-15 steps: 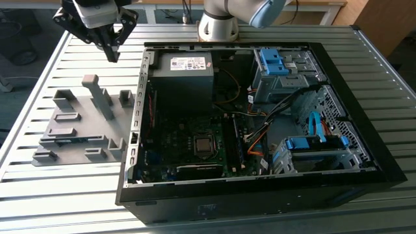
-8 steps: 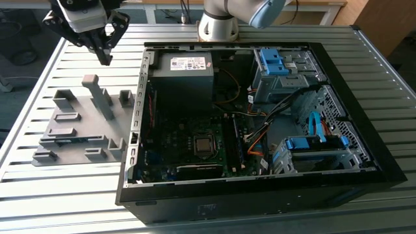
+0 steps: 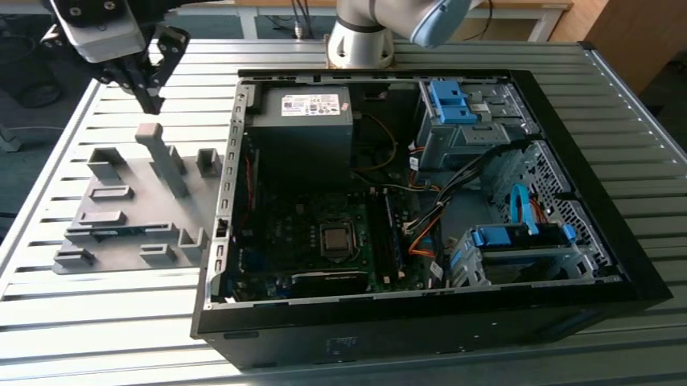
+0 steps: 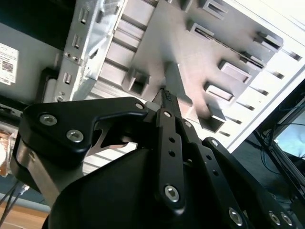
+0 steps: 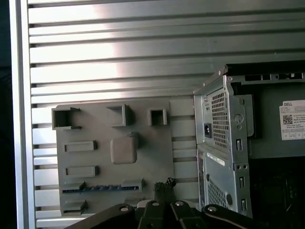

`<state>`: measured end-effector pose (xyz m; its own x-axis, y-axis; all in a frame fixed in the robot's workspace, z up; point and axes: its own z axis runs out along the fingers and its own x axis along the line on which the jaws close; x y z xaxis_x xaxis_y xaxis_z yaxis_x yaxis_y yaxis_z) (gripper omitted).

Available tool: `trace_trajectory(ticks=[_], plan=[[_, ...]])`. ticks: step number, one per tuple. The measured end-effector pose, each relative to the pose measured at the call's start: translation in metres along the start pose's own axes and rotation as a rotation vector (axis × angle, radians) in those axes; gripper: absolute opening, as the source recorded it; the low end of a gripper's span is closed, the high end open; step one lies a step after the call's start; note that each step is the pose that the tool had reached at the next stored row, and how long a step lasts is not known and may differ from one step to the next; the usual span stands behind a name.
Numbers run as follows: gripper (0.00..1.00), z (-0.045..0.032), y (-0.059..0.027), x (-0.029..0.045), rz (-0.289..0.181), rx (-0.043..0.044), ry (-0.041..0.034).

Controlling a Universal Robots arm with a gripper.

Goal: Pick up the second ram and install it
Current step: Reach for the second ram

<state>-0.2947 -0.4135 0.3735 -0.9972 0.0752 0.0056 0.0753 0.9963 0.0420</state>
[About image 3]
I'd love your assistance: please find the blue disk carrier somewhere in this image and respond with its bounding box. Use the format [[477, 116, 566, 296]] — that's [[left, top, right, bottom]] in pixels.
[[470, 225, 579, 250]]

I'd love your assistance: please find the black office chair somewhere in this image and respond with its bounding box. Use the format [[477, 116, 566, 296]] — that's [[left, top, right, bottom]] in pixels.
[[0, 15, 64, 109]]

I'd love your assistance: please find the black Nvidia graphics card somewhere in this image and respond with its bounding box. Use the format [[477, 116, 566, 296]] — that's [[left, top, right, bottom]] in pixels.
[[291, 269, 371, 299]]

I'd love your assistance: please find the grey parts rack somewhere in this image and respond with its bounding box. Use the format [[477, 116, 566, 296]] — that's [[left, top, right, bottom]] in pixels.
[[51, 122, 225, 277]]

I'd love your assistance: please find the metal disk bay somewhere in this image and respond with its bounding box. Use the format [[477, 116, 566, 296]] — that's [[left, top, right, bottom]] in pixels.
[[449, 224, 627, 287]]

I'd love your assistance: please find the green motherboard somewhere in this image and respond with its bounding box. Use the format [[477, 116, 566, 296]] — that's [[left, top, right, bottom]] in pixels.
[[230, 187, 447, 301]]

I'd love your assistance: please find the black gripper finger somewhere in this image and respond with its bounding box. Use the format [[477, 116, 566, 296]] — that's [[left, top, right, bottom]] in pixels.
[[40, 23, 158, 116], [143, 25, 193, 116]]

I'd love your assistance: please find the black PC case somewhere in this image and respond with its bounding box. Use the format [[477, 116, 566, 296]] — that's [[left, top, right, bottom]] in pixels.
[[190, 68, 675, 371]]

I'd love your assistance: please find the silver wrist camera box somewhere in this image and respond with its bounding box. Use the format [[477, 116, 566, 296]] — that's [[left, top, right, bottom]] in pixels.
[[52, 0, 147, 64]]

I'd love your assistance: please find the black cable bundle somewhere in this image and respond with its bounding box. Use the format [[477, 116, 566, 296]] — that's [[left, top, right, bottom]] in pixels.
[[405, 142, 517, 234]]

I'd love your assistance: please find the silver CPU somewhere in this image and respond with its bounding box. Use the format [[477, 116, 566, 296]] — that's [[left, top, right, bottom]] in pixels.
[[323, 224, 355, 253]]

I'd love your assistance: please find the grey metal drive cage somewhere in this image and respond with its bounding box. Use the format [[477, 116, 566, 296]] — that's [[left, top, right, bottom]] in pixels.
[[415, 80, 542, 172]]

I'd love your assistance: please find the blue SATA cable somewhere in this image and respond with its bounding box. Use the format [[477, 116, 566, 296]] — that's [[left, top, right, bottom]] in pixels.
[[507, 183, 542, 236]]

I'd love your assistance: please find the blue plastic drive carrier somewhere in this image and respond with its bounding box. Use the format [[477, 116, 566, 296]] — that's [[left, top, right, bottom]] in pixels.
[[429, 80, 479, 125]]

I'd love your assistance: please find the blue RAM stick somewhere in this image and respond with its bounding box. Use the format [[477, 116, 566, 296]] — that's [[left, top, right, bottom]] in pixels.
[[91, 227, 150, 237]]

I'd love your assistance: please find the grey power supply unit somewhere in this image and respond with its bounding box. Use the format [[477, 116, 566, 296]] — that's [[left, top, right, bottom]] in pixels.
[[245, 86, 355, 190]]

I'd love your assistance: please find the orange wire bundle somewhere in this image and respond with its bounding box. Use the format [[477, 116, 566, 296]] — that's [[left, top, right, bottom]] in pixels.
[[409, 216, 447, 258]]

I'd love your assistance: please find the white framed wooden desk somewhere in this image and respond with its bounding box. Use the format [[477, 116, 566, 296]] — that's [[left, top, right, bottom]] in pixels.
[[394, 0, 575, 43]]

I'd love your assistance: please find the wooden cabinet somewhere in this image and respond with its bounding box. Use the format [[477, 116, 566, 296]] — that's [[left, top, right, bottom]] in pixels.
[[558, 0, 687, 97]]

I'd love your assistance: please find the yellow black wire bundle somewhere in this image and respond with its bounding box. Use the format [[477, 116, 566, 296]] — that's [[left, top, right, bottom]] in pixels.
[[375, 181, 445, 195]]

